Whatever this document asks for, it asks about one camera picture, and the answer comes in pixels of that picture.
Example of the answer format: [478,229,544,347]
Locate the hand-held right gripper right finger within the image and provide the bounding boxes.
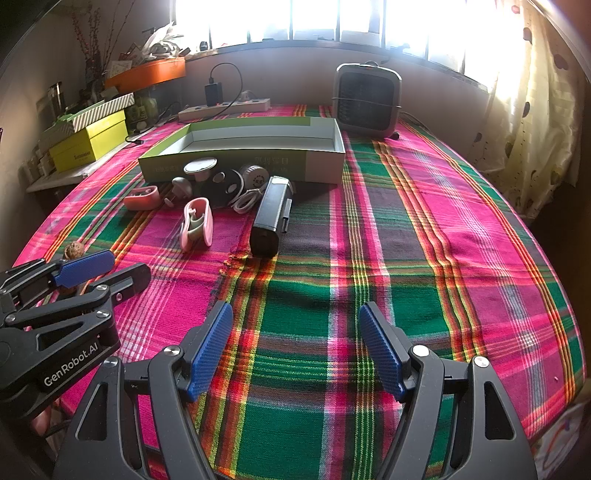
[358,301,541,480]

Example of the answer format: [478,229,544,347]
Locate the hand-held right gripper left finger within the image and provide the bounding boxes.
[52,300,234,480]

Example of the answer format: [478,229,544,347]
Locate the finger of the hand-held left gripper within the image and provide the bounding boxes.
[0,250,116,308]
[0,263,152,344]

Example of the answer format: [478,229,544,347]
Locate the pink clip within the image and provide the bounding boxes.
[180,196,214,252]
[124,185,161,212]

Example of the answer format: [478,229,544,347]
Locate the white mushroom knob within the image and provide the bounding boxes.
[161,175,192,206]

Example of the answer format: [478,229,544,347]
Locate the black disc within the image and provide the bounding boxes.
[203,168,245,206]

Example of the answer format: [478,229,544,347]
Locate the white usb cable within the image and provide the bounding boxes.
[231,188,264,215]

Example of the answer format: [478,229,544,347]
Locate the black rectangular device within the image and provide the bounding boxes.
[249,175,296,258]

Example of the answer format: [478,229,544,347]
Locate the white round gadget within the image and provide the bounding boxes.
[239,164,269,191]

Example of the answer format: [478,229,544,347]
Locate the white shallow cardboard box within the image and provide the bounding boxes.
[139,116,346,185]

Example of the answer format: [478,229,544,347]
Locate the pink green plaid tablecloth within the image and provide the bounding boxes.
[14,104,587,480]

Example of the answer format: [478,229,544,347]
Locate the yellow cardboard box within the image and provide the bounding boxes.
[48,110,129,174]

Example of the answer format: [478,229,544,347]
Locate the striped cardboard box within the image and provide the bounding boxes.
[58,92,136,132]

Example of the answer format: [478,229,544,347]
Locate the green jars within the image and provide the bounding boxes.
[131,92,160,125]

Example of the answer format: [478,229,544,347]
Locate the metal canister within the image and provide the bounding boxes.
[46,82,65,116]

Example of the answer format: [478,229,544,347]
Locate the white power strip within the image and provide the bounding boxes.
[178,97,271,123]

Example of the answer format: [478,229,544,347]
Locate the white printed cloth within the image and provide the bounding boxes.
[531,401,583,480]

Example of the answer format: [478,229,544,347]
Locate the white cloth bundle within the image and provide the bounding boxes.
[139,25,185,61]

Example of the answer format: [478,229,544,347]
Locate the dried flower branches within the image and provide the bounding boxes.
[69,4,105,75]

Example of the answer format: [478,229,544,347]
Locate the grey space heater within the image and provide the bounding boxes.
[333,62,403,139]

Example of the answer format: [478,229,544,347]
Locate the cream dotted curtain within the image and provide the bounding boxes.
[471,0,583,217]

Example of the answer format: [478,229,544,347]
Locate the window with bars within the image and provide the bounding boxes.
[175,0,522,88]

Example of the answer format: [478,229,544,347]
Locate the black charging cable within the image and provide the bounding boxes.
[131,62,244,145]

